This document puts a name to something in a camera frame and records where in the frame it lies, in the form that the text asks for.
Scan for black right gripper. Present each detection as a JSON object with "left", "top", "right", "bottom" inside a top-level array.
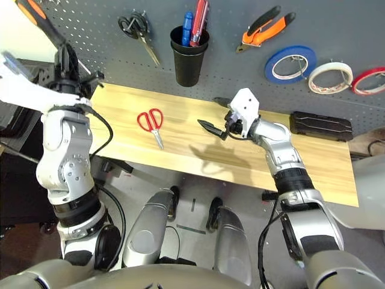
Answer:
[{"left": 197, "top": 96, "right": 244, "bottom": 140}]

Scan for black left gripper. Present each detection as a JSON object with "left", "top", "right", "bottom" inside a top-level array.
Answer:
[{"left": 48, "top": 44, "right": 105, "bottom": 99}]

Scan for orange black screwdriver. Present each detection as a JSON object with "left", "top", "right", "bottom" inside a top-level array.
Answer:
[{"left": 14, "top": 0, "right": 91, "bottom": 75}]

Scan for red handled scissors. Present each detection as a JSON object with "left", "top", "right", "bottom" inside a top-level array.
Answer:
[{"left": 137, "top": 108, "right": 165, "bottom": 151}]

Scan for orange black pliers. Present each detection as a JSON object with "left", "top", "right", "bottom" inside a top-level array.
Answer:
[{"left": 235, "top": 5, "right": 297, "bottom": 54}]

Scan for white tape roll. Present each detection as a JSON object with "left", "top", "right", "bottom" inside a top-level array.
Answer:
[{"left": 308, "top": 61, "right": 354, "bottom": 96}]

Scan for grey metal pegboard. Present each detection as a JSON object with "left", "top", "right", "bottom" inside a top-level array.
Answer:
[{"left": 29, "top": 0, "right": 385, "bottom": 136}]

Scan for black plastic cup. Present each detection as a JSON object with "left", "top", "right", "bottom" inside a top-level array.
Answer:
[{"left": 170, "top": 25, "right": 211, "bottom": 88}]

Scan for blue tape roll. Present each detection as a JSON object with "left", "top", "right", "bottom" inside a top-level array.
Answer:
[{"left": 264, "top": 45, "right": 318, "bottom": 85}]

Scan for black equipment case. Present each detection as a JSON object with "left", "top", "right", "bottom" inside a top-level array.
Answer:
[{"left": 0, "top": 58, "right": 61, "bottom": 157}]

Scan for black right robot foot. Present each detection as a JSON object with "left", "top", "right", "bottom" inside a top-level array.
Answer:
[{"left": 206, "top": 197, "right": 223, "bottom": 232}]

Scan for black robot foot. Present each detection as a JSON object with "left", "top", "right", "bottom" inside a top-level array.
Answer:
[
  {"left": 167, "top": 185, "right": 180, "bottom": 222},
  {"left": 206, "top": 197, "right": 223, "bottom": 232}
]

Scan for black left robot foot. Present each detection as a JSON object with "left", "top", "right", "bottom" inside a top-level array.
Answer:
[{"left": 167, "top": 185, "right": 180, "bottom": 222}]

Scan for black plastic tool case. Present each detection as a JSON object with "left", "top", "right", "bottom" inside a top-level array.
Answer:
[{"left": 289, "top": 110, "right": 354, "bottom": 142}]

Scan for silver right robot leg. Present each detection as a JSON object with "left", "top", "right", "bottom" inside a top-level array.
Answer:
[{"left": 215, "top": 206, "right": 253, "bottom": 287}]

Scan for silver robot leg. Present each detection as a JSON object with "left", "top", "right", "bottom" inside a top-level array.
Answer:
[
  {"left": 122, "top": 189, "right": 175, "bottom": 269},
  {"left": 215, "top": 206, "right": 253, "bottom": 287}
]

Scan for silver left robot leg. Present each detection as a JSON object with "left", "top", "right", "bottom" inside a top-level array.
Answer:
[{"left": 122, "top": 189, "right": 175, "bottom": 269}]

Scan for red tape roll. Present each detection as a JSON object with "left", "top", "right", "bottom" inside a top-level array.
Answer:
[{"left": 351, "top": 66, "right": 385, "bottom": 96}]

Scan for large white curved panel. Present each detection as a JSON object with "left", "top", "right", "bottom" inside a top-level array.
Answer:
[{"left": 339, "top": 153, "right": 385, "bottom": 232}]

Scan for grey robot torso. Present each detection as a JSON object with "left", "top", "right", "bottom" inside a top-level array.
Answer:
[{"left": 0, "top": 258, "right": 307, "bottom": 289}]

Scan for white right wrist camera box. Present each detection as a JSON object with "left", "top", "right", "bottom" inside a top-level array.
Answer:
[{"left": 229, "top": 87, "right": 260, "bottom": 138}]

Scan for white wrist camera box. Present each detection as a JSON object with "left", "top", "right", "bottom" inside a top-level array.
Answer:
[
  {"left": 229, "top": 87, "right": 260, "bottom": 138},
  {"left": 0, "top": 51, "right": 91, "bottom": 114}
]

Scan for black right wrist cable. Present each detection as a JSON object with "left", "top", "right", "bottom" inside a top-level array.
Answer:
[{"left": 224, "top": 120, "right": 286, "bottom": 289}]

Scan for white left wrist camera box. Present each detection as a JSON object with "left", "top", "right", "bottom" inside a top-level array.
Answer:
[{"left": 0, "top": 51, "right": 91, "bottom": 114}]

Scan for black handled scissors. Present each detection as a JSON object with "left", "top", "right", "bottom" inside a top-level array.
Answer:
[{"left": 117, "top": 10, "right": 162, "bottom": 66}]

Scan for blue handled screwdriver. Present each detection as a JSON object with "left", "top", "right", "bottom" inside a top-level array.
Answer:
[{"left": 181, "top": 11, "right": 194, "bottom": 48}]

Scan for red handled tool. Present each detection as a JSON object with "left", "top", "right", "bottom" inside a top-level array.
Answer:
[{"left": 190, "top": 0, "right": 210, "bottom": 47}]

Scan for thin black floor cable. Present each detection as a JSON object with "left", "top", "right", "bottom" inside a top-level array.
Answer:
[{"left": 165, "top": 225, "right": 181, "bottom": 259}]

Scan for black background cable loop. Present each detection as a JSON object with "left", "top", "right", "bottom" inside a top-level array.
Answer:
[{"left": 368, "top": 140, "right": 385, "bottom": 156}]

